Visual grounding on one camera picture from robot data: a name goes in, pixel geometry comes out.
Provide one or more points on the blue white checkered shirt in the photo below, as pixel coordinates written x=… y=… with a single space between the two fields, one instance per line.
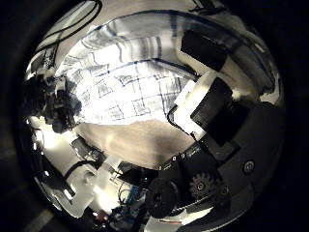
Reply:
x=128 y=83

